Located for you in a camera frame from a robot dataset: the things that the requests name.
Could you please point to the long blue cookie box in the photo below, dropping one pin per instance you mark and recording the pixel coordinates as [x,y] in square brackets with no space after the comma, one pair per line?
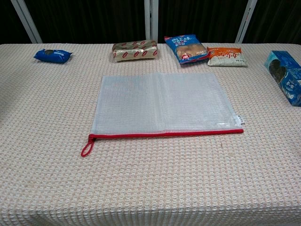
[285,75]

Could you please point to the white slanted frame pole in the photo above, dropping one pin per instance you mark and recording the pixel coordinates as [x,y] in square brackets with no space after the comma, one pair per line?
[245,21]
[26,21]

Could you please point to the beige woven tablecloth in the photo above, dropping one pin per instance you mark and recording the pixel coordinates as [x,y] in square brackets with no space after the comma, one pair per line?
[47,176]

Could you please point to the white vertical frame pole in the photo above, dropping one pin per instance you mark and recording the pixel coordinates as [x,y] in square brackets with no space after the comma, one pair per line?
[150,21]

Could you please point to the blue bread snack bag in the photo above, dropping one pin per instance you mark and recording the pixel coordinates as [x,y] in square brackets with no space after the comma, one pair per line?
[185,48]

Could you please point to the small blue cookie pack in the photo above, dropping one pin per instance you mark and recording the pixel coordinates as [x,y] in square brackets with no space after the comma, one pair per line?
[53,56]

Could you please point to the black curtain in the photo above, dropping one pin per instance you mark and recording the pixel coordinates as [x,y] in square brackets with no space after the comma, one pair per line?
[82,18]

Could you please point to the clear zip bag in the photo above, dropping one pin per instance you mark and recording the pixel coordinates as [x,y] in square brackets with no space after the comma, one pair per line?
[152,106]

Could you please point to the orange snack packet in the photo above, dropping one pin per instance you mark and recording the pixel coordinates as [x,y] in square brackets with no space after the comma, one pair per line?
[227,57]

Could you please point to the gold red-print snack pack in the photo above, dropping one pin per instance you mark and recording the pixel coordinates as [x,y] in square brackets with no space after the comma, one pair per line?
[134,50]

